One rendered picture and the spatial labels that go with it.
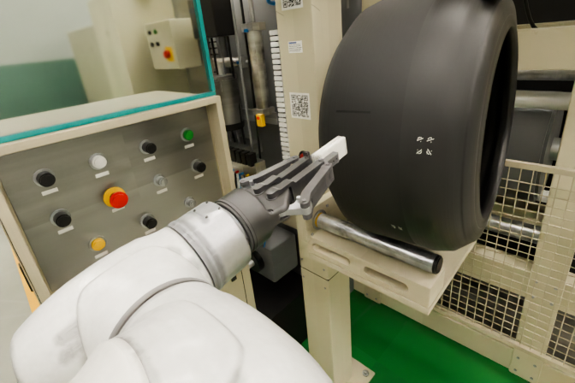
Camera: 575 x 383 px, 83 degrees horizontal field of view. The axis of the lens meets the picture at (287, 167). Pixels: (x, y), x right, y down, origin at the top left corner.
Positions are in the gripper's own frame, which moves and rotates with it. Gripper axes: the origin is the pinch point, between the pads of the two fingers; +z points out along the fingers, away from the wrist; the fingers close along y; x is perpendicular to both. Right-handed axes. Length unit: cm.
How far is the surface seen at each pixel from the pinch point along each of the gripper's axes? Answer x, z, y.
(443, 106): -2.8, 15.3, -11.2
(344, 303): 83, 28, 28
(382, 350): 132, 44, 24
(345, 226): 34.9, 19.5, 15.0
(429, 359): 133, 53, 6
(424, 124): -0.4, 13.3, -9.1
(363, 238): 35.6, 18.7, 9.1
